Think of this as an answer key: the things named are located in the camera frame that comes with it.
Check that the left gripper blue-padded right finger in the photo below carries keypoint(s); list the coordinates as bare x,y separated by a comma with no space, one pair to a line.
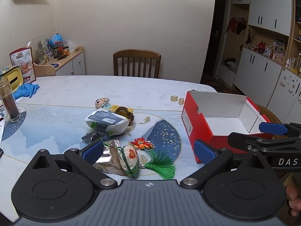
204,152

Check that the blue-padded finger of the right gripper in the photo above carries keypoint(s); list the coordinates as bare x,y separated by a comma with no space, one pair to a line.
237,140
275,129

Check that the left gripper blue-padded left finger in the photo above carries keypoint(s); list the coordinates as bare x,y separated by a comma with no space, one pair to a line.
92,152

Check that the black beads plastic bag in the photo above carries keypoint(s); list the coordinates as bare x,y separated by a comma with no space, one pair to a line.
95,135

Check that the silver foil snack bag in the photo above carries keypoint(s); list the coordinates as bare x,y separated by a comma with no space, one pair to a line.
109,161

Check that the white green tissue pack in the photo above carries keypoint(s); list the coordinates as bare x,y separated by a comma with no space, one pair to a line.
103,120

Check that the red dragon charm green tassel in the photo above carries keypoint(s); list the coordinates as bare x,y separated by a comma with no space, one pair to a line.
159,162

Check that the yellow small box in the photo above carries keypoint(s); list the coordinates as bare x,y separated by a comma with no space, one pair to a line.
113,108

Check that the cartoon monster face plush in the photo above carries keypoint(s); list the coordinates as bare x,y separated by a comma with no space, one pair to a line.
99,103

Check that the brown hair scrunchie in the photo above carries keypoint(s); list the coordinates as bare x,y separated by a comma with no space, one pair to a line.
126,114

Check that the embroidered sachet pouch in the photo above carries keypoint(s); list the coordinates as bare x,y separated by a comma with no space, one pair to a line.
129,160

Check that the teal egg-shaped sharpener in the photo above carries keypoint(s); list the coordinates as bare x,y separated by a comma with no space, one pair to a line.
107,106

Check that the person's right hand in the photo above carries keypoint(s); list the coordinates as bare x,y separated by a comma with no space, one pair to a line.
293,201

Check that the light wooden side chair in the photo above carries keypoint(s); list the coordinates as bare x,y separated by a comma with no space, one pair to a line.
270,116

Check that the red and white shoe box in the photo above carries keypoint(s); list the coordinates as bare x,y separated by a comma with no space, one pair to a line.
212,116

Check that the blue patterned table mat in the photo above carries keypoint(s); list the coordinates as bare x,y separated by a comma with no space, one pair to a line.
59,128

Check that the blue cloth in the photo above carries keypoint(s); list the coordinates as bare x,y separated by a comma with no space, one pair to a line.
26,90

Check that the white drawer sideboard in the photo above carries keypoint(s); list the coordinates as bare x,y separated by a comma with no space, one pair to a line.
72,65

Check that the small wooden chair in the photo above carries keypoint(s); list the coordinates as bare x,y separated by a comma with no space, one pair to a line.
44,70

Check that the glass cup dark liquid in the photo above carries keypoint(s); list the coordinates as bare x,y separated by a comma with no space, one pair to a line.
8,100

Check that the dark wooden chair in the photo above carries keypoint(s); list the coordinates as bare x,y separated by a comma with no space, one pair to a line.
136,63

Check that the yellow tissue box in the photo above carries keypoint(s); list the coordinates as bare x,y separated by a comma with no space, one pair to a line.
14,76

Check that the red menu stand card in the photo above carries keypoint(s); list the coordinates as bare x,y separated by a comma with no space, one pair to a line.
22,57

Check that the blue globe toy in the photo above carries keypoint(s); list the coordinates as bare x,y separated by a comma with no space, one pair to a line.
54,39

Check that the white wall cabinet unit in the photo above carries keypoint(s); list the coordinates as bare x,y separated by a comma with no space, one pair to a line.
261,54

